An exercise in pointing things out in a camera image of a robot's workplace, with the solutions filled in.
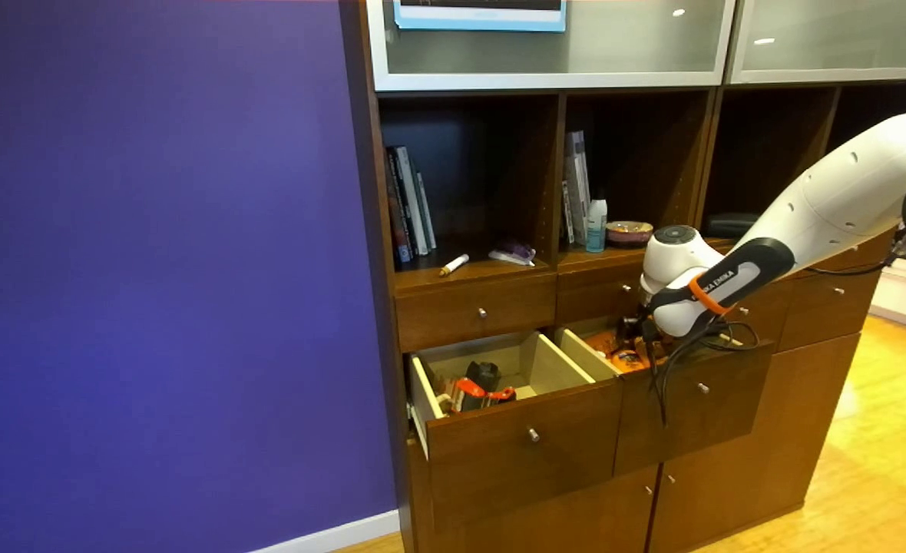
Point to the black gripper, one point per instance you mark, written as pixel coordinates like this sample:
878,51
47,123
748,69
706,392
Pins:
639,344

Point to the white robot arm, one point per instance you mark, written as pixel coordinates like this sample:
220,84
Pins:
836,205

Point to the open wooden drawer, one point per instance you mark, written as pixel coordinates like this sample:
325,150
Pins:
701,402
555,437

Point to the clear blue spray bottle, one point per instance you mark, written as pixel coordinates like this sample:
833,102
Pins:
594,225

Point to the small purple object on shelf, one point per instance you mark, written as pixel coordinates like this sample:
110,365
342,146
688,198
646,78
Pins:
514,254

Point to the left open wooden drawer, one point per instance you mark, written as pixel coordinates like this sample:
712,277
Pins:
555,437

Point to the orange black tool in drawer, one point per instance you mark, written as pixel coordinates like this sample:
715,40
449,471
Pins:
476,389

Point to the white marker on shelf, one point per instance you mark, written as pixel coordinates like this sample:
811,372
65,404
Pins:
456,261

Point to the dark wooden shelf cabinet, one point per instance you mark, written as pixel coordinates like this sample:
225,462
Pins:
688,109

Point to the upright books left shelf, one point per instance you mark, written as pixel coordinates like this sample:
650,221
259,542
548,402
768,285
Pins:
409,211

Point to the small round bowl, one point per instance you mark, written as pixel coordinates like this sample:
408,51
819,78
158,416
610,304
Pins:
628,232

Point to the black zip case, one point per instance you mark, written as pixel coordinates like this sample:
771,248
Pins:
729,225

